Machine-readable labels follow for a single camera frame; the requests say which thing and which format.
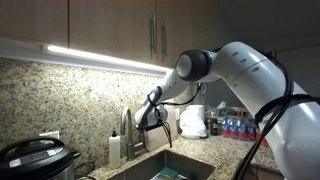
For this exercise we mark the under-cabinet light strip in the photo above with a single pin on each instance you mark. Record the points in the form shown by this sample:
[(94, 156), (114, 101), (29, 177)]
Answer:
[(100, 58)]

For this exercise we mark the wide wooden cabinet door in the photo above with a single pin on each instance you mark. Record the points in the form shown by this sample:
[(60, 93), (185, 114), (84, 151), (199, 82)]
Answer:
[(110, 30)]

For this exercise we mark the white soap dispenser bottle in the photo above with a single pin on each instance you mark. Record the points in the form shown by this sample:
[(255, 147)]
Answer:
[(114, 151)]

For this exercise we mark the white wall outlet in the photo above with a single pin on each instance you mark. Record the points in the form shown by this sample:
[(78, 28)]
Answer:
[(51, 134)]

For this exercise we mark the wooden tray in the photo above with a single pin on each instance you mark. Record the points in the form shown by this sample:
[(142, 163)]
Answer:
[(240, 110)]

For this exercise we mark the dark small bottle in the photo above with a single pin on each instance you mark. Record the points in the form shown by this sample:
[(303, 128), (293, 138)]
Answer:
[(213, 125)]

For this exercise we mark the narrow wooden cabinet door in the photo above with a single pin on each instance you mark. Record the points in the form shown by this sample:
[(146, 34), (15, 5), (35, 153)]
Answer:
[(33, 20)]

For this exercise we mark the white plastic bag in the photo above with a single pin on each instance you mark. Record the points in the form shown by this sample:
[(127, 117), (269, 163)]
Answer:
[(193, 123)]

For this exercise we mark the green sponge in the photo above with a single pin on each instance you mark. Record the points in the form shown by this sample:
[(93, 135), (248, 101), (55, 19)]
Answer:
[(168, 172)]

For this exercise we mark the teal tissue box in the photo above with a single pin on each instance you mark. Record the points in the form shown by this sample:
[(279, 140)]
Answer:
[(218, 110)]

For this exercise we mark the stainless steel sink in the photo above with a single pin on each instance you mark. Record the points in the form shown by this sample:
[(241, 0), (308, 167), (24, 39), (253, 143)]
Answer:
[(190, 166)]

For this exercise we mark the black pressure cooker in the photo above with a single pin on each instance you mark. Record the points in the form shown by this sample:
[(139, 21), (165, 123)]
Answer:
[(33, 160)]

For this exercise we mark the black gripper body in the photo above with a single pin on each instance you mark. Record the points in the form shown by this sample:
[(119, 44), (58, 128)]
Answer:
[(155, 127)]

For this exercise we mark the steel gooseneck faucet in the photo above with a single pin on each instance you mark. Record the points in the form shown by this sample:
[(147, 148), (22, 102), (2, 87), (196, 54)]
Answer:
[(129, 140)]

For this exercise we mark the red blue juice pouch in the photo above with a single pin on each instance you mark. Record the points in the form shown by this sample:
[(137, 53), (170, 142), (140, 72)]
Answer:
[(233, 129), (226, 128), (241, 130), (264, 142), (257, 134), (250, 130)]

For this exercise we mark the wooden cutting board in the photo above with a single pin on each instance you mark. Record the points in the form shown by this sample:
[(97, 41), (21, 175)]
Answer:
[(171, 130)]

